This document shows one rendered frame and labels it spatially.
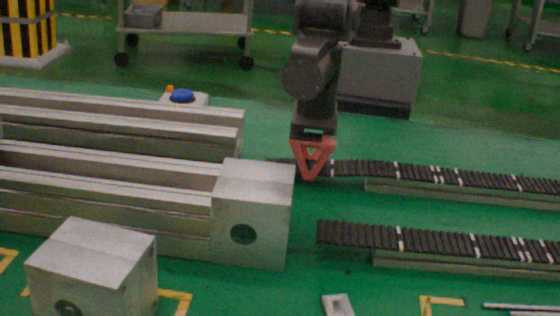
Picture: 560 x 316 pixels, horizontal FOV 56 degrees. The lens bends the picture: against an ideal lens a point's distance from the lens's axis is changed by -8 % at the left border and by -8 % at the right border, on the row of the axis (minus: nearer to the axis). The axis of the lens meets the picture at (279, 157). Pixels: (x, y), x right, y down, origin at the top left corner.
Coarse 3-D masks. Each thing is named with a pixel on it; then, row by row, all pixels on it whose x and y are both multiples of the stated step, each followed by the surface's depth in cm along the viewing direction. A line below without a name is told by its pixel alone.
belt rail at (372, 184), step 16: (368, 176) 86; (384, 192) 87; (400, 192) 87; (416, 192) 87; (432, 192) 86; (448, 192) 87; (464, 192) 87; (480, 192) 86; (496, 192) 86; (512, 192) 85; (544, 208) 86
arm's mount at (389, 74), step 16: (352, 48) 121; (368, 48) 122; (416, 48) 126; (352, 64) 122; (368, 64) 122; (384, 64) 121; (400, 64) 121; (416, 64) 120; (352, 80) 124; (368, 80) 123; (384, 80) 123; (400, 80) 122; (416, 80) 122; (368, 96) 125; (384, 96) 124; (400, 96) 124
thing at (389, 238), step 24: (336, 240) 69; (360, 240) 69; (384, 240) 70; (408, 240) 70; (432, 240) 71; (456, 240) 71; (480, 240) 71; (504, 240) 72; (528, 240) 72; (552, 264) 68
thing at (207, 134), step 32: (0, 96) 90; (32, 96) 89; (64, 96) 90; (96, 96) 91; (32, 128) 84; (64, 128) 84; (96, 128) 83; (128, 128) 82; (160, 128) 82; (192, 128) 82; (224, 128) 83; (192, 160) 85
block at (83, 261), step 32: (64, 224) 56; (96, 224) 57; (32, 256) 51; (64, 256) 52; (96, 256) 52; (128, 256) 53; (32, 288) 51; (64, 288) 50; (96, 288) 49; (128, 288) 51
